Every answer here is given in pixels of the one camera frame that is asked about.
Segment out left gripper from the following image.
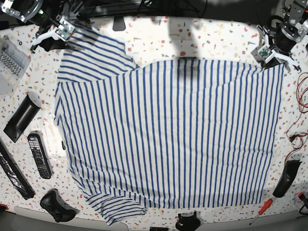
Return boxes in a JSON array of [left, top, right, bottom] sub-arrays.
[[252, 24, 301, 71]]

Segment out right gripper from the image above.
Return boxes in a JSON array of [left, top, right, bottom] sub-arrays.
[[30, 16, 76, 53]]

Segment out blue white striped t-shirt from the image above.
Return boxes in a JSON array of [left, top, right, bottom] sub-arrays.
[[54, 26, 285, 226]]

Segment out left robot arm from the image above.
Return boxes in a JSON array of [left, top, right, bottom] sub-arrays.
[[252, 0, 308, 71]]

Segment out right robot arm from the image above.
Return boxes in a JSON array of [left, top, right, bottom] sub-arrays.
[[0, 0, 76, 53]]

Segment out clear plastic screw box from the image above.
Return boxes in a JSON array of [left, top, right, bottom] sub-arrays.
[[0, 35, 31, 99]]

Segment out grey clamp at table edge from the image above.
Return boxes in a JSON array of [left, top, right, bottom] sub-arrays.
[[113, 16, 126, 31]]

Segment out black cylinder speaker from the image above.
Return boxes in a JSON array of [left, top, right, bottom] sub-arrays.
[[4, 91, 42, 143]]

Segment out black tv remote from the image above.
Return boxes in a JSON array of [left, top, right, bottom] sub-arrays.
[[27, 131, 52, 180]]

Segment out small red black clip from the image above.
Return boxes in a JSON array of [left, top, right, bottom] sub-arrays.
[[297, 192, 307, 201]]

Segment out long black flat bar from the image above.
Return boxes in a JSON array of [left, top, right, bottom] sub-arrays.
[[0, 140, 35, 200]]

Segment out black game controller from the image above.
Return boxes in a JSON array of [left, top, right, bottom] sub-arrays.
[[40, 191, 77, 223]]

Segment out red black wires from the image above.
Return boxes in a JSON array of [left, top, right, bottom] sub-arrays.
[[283, 72, 308, 169]]

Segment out black curved handle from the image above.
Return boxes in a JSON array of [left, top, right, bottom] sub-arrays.
[[272, 160, 302, 198]]

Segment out red handled screwdriver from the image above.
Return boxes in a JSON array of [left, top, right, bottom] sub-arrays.
[[249, 198, 273, 226]]

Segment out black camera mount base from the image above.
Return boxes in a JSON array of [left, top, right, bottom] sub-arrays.
[[175, 211, 201, 231]]

